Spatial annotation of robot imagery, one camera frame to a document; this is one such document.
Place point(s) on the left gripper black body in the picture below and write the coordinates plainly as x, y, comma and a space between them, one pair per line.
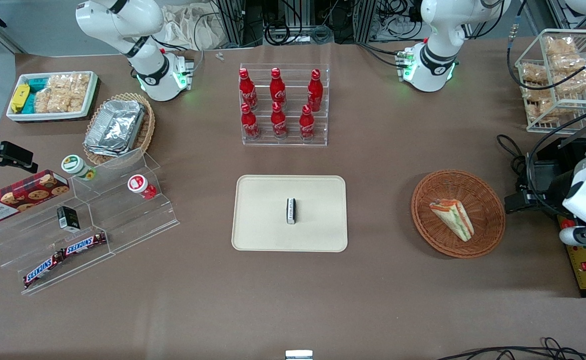
552, 187

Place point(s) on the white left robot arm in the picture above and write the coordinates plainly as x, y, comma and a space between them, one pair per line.
440, 55

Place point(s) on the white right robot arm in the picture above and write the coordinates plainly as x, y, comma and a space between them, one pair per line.
123, 30

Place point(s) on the round brown wicker basket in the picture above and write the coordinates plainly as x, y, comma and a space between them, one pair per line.
482, 200

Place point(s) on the triangular wrapped sandwich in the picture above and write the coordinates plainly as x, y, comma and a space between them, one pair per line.
453, 217

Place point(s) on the oval light wicker basket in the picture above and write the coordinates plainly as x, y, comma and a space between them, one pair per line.
148, 127

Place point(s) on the beige plastic tray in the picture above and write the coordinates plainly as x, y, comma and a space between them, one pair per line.
263, 215

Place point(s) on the white robot at right edge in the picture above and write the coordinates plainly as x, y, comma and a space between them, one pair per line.
547, 165

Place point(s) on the red tartan cookie box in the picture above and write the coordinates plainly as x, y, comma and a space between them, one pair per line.
18, 197

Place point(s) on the green lid white cup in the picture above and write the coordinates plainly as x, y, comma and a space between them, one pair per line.
75, 166

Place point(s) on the small black carton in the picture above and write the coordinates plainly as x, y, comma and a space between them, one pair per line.
68, 219

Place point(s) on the teal snack packet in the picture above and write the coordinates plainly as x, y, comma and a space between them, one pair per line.
38, 84
30, 104

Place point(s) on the yellow snack packet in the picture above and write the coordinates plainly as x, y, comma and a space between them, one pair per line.
19, 97

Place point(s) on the rice cracker snack bag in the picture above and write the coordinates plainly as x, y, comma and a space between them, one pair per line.
73, 84
570, 64
55, 101
547, 112
533, 72
537, 93
561, 46

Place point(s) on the clear acrylic step riser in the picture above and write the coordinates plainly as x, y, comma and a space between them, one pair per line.
28, 240
133, 225

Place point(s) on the white rectangular bin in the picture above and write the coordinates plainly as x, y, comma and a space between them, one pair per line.
90, 97

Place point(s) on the brown Snickers bar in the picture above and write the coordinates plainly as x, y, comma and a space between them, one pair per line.
43, 270
84, 244

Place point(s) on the aluminium foil container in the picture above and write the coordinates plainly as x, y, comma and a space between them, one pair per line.
115, 127

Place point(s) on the red lid white cup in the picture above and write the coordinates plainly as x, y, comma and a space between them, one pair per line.
138, 185

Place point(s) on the white cloth bag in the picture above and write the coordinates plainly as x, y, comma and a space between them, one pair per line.
188, 27

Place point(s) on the red cola bottle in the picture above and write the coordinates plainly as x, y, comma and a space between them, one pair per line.
250, 124
247, 90
277, 89
315, 91
306, 124
279, 122

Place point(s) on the small black white box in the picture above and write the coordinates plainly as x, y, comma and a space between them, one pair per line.
291, 211

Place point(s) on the clear acrylic bottle rack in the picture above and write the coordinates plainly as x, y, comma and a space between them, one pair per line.
292, 140

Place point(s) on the small white grey block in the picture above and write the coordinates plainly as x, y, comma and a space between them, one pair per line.
298, 355

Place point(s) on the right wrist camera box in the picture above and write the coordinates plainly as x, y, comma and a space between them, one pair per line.
15, 154

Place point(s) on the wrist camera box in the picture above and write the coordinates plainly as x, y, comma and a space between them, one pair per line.
520, 204
15, 154

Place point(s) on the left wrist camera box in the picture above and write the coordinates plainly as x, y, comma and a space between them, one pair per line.
520, 204

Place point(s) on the aluminium frame rack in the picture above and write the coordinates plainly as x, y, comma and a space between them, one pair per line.
367, 17
240, 20

